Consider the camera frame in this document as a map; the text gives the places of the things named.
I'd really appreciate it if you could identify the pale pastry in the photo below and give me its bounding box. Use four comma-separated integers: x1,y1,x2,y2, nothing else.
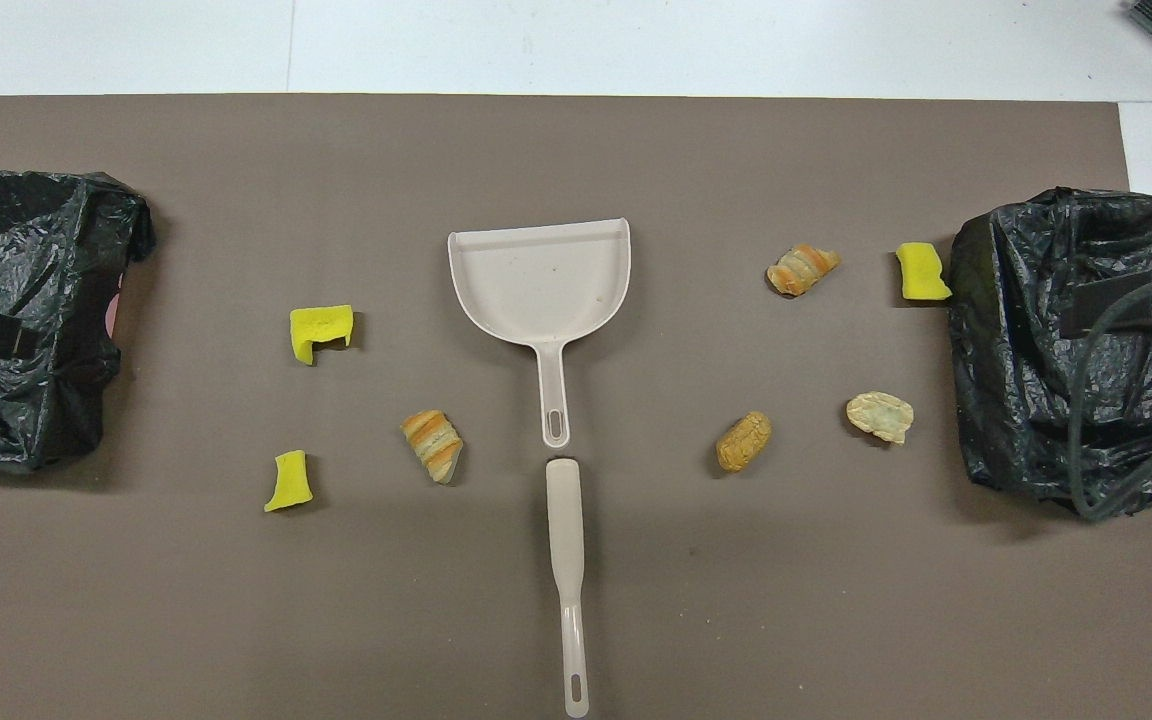
845,390,916,446

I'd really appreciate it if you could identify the striped croissant bread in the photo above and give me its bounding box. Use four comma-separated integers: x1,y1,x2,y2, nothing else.
765,243,843,299
399,409,465,486

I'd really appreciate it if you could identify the notched yellow sponge piece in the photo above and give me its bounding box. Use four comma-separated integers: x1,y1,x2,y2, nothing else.
289,304,355,367

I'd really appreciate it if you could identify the small yellow sponge piece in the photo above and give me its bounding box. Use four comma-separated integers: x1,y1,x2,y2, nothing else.
263,449,315,514

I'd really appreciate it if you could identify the beige plastic dustpan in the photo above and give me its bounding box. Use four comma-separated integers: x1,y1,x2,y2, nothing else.
447,217,632,450

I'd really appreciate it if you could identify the beige hand brush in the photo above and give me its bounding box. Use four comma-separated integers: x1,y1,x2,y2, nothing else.
545,458,591,720

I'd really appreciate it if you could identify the black bag lined bin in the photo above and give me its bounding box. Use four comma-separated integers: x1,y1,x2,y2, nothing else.
0,165,157,473
948,186,1152,521

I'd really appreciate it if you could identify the golden brown bread roll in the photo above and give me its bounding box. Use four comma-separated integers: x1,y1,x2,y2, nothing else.
715,410,774,475

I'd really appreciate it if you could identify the brown table mat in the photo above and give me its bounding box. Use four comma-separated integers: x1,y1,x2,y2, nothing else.
0,95,1152,720

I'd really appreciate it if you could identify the dark right gripper cable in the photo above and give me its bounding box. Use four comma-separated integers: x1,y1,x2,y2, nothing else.
1066,268,1152,523

